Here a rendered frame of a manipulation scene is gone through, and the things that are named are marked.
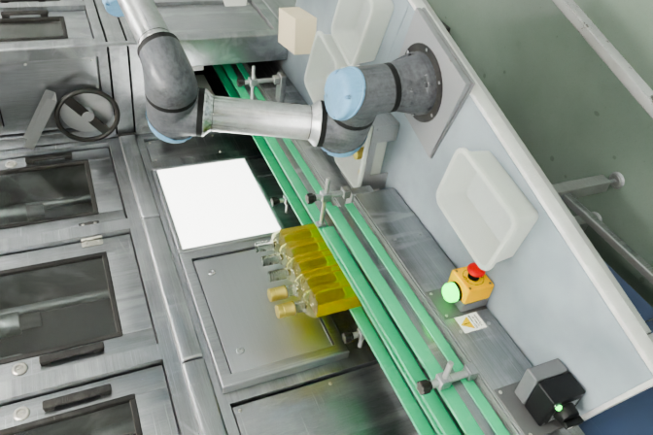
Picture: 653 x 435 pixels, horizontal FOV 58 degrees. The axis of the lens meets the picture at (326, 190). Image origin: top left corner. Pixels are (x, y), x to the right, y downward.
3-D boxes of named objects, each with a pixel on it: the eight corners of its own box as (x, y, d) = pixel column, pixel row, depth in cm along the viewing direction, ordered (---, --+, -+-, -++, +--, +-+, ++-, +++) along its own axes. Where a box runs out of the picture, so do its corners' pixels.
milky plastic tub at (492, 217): (492, 137, 126) (459, 142, 123) (555, 215, 113) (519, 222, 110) (463, 191, 139) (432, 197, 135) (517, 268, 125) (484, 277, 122)
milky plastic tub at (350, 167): (358, 154, 183) (331, 158, 180) (369, 90, 169) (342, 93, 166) (383, 188, 171) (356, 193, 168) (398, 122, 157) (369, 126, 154)
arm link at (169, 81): (153, 83, 120) (79, -75, 138) (154, 115, 129) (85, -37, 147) (207, 69, 125) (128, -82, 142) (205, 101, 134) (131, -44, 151)
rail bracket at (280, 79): (293, 100, 218) (234, 106, 210) (297, 58, 208) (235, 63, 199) (297, 107, 215) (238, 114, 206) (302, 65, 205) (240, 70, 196)
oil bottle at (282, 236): (336, 231, 176) (267, 245, 167) (339, 217, 172) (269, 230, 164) (344, 244, 172) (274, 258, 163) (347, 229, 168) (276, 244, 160)
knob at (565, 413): (567, 413, 113) (579, 428, 111) (549, 419, 111) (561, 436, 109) (576, 399, 110) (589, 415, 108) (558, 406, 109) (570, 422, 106)
